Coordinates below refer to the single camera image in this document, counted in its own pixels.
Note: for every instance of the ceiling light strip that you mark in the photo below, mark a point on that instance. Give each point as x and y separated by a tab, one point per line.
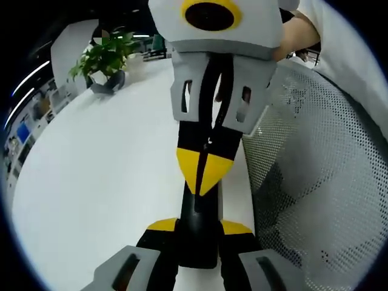
30	77
18	107

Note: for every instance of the black remote control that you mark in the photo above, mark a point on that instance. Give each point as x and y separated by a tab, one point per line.
200	236

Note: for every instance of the white perforated mesh basket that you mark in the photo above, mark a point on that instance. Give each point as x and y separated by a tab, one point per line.
318	151

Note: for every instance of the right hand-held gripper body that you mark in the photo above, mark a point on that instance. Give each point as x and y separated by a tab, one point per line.
257	24

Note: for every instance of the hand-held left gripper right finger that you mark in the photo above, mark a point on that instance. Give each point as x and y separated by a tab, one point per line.
239	242

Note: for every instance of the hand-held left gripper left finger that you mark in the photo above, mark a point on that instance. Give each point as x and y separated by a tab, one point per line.
151	242

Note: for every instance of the person's white shirt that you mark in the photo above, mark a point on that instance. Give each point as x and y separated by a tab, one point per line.
348	45

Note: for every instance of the green leafy plant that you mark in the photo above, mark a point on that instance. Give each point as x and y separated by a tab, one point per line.
103	57

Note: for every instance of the dark curved plant pot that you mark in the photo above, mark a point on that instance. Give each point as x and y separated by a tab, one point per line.
113	82

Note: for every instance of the blue box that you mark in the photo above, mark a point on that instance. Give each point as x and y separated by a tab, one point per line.
23	133

